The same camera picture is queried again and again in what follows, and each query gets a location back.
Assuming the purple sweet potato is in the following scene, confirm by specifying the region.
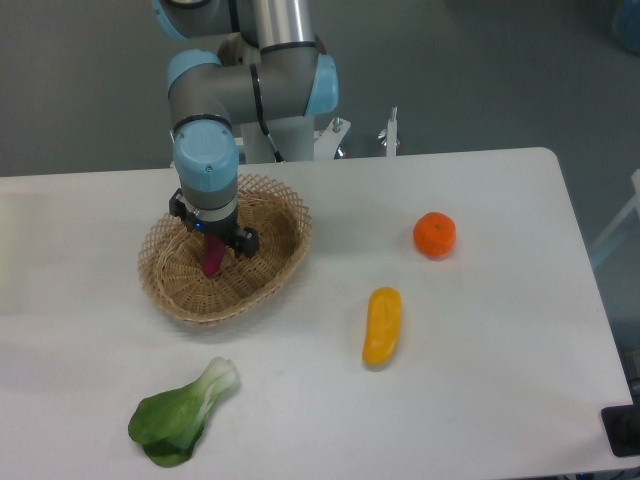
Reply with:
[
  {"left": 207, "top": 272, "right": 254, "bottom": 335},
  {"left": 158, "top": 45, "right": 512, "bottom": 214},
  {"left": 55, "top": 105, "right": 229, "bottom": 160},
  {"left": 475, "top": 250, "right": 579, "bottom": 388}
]
[{"left": 202, "top": 235, "right": 226, "bottom": 278}]

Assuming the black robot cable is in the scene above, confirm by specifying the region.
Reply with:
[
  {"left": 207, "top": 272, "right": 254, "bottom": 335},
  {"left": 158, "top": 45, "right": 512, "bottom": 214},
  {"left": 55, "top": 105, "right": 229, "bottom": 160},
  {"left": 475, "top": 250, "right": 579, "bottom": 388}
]
[{"left": 258, "top": 119, "right": 287, "bottom": 164}]

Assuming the white clamp bracket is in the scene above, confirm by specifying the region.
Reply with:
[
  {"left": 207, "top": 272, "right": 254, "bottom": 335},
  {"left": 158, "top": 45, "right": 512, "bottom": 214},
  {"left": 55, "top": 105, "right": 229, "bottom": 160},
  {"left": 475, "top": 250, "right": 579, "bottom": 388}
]
[{"left": 377, "top": 106, "right": 401, "bottom": 158}]

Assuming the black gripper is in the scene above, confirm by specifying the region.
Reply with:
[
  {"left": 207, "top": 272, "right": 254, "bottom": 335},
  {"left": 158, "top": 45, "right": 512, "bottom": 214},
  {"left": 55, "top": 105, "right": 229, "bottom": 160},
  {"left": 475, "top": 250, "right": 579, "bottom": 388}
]
[{"left": 169, "top": 188, "right": 260, "bottom": 259}]

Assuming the woven wicker basket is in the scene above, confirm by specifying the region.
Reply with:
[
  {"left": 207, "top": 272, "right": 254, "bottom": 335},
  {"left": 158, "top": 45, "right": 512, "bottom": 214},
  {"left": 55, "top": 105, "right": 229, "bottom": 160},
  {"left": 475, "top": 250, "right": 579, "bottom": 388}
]
[{"left": 138, "top": 174, "right": 312, "bottom": 325}]

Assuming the yellow bell pepper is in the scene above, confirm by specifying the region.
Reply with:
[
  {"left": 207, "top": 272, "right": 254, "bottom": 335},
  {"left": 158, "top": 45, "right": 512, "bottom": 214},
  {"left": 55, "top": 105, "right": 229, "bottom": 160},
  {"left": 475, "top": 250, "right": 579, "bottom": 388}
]
[{"left": 361, "top": 286, "right": 403, "bottom": 369}]

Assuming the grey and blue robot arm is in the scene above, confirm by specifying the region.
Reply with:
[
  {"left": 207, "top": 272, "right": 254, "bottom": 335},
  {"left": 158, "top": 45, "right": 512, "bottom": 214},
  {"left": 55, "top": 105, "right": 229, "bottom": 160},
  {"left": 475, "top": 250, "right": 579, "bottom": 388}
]
[{"left": 152, "top": 1, "right": 339, "bottom": 258}]

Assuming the green bok choy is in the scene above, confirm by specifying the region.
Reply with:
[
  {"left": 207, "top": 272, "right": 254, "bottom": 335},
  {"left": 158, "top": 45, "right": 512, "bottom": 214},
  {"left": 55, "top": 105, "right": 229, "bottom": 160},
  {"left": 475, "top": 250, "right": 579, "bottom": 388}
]
[{"left": 127, "top": 357, "right": 239, "bottom": 468}]

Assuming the orange tangerine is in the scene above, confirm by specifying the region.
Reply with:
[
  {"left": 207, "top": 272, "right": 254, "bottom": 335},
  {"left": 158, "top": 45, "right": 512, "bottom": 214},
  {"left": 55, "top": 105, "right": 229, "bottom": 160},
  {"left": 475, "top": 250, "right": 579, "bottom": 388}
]
[{"left": 413, "top": 212, "right": 457, "bottom": 259}]

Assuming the black device at table edge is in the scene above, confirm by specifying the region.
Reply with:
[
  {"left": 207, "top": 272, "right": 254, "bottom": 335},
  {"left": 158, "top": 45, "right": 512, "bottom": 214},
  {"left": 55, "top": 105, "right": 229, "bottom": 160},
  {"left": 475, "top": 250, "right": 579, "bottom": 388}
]
[{"left": 601, "top": 404, "right": 639, "bottom": 458}]

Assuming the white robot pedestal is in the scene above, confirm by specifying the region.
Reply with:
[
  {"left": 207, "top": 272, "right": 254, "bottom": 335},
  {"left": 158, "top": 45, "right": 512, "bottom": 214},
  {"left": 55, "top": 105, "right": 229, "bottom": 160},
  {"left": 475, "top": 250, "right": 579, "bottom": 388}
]
[{"left": 240, "top": 117, "right": 314, "bottom": 164}]

